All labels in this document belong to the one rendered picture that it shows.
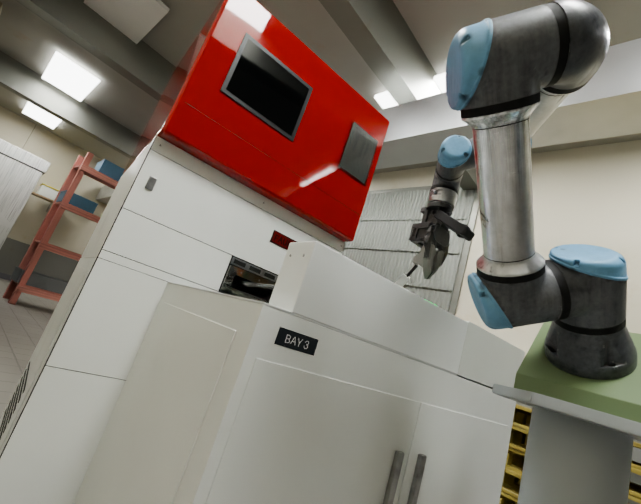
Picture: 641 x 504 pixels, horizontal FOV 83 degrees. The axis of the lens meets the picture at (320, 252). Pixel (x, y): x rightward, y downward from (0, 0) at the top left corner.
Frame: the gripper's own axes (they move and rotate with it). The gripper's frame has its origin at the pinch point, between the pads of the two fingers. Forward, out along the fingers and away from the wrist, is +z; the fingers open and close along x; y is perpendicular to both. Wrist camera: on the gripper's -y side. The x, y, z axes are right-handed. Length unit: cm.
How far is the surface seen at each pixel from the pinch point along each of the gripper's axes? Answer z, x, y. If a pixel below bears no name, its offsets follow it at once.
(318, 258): 10.9, 38.6, -4.6
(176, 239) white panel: 9, 49, 58
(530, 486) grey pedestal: 38.3, -6.2, -28.4
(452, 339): 14.3, -9.0, -4.6
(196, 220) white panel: 1, 46, 58
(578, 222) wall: -162, -298, 75
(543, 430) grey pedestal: 28.0, -5.8, -29.3
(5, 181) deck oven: -38, 148, 490
